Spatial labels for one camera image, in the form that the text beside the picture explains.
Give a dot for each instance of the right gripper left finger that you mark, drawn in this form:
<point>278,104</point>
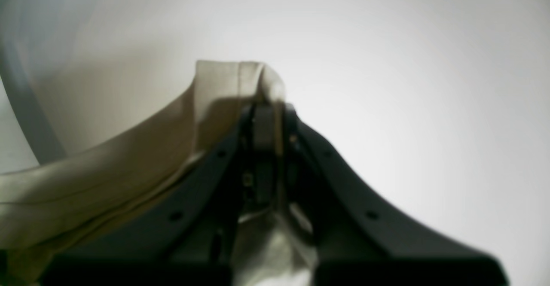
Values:
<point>186,239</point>

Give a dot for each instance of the beige T-shirt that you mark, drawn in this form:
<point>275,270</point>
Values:
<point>48,209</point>

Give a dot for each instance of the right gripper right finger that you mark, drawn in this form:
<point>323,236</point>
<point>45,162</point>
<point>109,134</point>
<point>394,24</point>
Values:
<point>360,238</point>

